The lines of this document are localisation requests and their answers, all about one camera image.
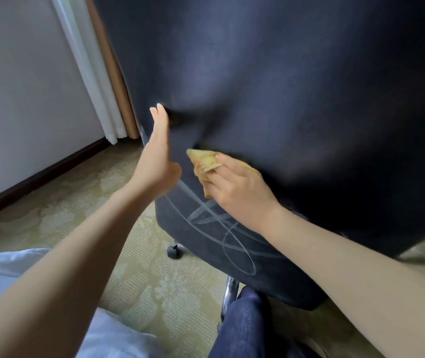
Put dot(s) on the dark wooden baseboard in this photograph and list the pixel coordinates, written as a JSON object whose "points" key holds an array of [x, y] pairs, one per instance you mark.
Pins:
{"points": [[37, 178]]}

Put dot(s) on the yellow cleaning cloth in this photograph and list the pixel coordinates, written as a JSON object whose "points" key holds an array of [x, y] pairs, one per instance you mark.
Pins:
{"points": [[203, 160]]}

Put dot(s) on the black leather chair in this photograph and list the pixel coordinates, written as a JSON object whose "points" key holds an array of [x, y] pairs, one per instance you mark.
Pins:
{"points": [[290, 89]]}

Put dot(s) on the navy dress with white trim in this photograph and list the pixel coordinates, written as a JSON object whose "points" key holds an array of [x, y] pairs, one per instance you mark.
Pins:
{"points": [[242, 328]]}

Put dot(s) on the person's left hand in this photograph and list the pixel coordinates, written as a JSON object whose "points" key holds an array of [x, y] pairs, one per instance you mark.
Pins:
{"points": [[156, 171]]}

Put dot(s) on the person's right hand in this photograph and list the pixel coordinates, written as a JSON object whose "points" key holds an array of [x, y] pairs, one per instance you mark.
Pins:
{"points": [[238, 197]]}

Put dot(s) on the person's right forearm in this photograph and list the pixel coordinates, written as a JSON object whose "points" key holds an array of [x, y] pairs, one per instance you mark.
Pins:
{"points": [[365, 287]]}

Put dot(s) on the brown and white curtains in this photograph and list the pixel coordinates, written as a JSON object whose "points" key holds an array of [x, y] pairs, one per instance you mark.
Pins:
{"points": [[89, 70]]}

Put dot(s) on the person's left forearm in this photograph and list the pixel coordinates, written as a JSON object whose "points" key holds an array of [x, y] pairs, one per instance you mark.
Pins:
{"points": [[59, 272]]}

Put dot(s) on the white bed sheet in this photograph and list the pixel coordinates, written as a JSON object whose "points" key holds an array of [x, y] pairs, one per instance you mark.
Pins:
{"points": [[115, 339]]}

